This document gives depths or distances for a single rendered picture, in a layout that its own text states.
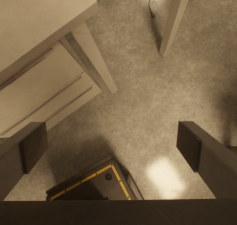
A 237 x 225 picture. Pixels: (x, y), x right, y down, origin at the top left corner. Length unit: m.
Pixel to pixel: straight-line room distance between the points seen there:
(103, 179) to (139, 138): 0.40
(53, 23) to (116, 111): 0.91
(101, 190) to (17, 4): 0.88
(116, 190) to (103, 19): 1.24
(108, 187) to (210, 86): 0.95
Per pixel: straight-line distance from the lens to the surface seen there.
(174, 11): 0.95
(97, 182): 1.03
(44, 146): 0.17
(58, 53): 0.60
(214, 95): 1.38
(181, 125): 0.16
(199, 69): 1.40
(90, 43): 0.63
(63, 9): 0.48
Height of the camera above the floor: 1.25
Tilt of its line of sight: 79 degrees down
